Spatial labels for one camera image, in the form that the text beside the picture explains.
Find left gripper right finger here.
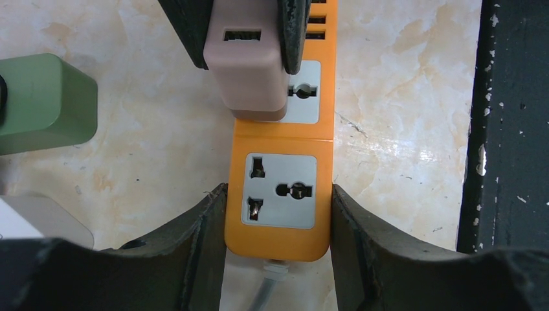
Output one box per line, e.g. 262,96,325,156
330,185,548,310

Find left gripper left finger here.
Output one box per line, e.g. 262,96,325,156
1,183,228,310

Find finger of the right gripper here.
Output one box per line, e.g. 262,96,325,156
158,0,214,70
277,0,311,75

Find pink plug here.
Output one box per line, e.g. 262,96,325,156
203,0,289,121

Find orange power strip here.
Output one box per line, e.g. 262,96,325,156
225,1,338,262

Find white usb power strip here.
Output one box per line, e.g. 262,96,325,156
1,195,94,248

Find green long power strip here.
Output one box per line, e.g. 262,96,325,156
1,53,98,155

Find grey cable of orange strip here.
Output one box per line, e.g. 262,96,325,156
246,259,290,311

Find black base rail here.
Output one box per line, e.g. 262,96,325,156
457,1,548,253

